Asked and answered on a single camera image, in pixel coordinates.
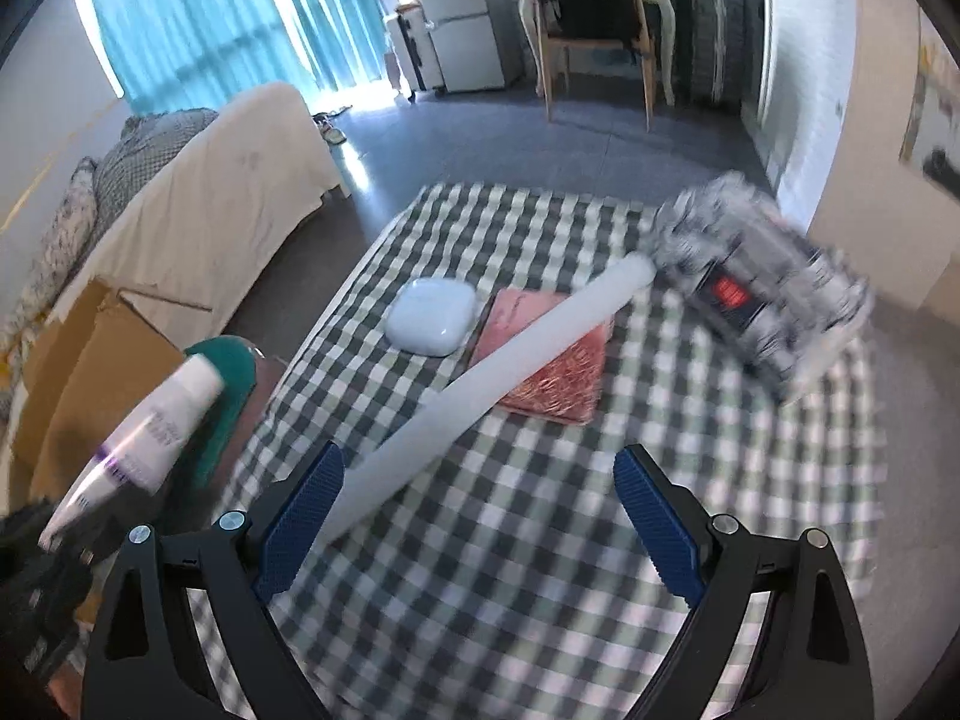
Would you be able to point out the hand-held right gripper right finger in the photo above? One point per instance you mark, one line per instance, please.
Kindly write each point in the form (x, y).
(660, 525)

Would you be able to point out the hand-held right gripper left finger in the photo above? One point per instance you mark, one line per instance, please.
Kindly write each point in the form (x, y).
(300, 517)

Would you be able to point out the white lotion tube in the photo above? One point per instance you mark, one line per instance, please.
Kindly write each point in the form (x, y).
(150, 435)

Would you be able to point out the brown cardboard box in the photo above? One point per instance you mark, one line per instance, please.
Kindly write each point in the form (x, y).
(90, 375)

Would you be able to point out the black white patterned tissue pack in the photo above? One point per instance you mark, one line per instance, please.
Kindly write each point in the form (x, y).
(757, 292)

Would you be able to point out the teal round stool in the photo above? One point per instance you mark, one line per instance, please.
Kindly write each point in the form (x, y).
(225, 390)

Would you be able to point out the green checkered tablecloth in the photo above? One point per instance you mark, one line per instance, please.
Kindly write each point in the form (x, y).
(487, 540)

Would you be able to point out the pink box of clips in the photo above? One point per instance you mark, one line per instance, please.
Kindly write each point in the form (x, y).
(555, 382)

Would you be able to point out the long white roll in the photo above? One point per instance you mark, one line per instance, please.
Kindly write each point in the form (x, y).
(480, 382)

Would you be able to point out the white earbuds case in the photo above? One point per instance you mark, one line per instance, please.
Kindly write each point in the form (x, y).
(435, 315)

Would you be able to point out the beige covered sofa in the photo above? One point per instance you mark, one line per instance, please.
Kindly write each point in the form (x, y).
(225, 187)

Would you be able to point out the floral pillow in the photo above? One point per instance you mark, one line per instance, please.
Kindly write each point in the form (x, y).
(67, 225)

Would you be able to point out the grey checkered blanket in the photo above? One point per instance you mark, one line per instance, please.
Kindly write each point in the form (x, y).
(150, 150)

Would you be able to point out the black kitchen bag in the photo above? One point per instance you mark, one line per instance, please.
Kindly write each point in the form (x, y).
(941, 169)

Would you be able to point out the white slatted door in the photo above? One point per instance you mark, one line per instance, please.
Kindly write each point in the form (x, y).
(810, 75)

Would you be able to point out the wooden chair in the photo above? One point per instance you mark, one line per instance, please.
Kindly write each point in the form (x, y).
(592, 52)

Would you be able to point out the white suitcase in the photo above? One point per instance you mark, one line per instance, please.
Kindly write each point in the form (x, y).
(409, 52)

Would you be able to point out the dark grey suitcase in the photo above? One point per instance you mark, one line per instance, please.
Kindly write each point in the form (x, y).
(709, 37)

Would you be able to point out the white mini fridge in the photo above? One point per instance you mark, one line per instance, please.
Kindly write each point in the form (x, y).
(472, 45)

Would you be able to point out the wide teal curtain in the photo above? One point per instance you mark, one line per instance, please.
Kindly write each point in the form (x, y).
(187, 22)

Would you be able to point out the narrow teal curtain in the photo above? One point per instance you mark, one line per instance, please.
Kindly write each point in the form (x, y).
(337, 7)

